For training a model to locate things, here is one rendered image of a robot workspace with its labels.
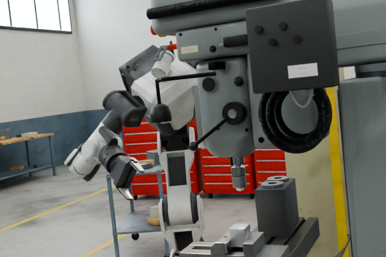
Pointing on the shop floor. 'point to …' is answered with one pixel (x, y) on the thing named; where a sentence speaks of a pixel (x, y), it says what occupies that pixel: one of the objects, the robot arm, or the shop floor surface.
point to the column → (365, 157)
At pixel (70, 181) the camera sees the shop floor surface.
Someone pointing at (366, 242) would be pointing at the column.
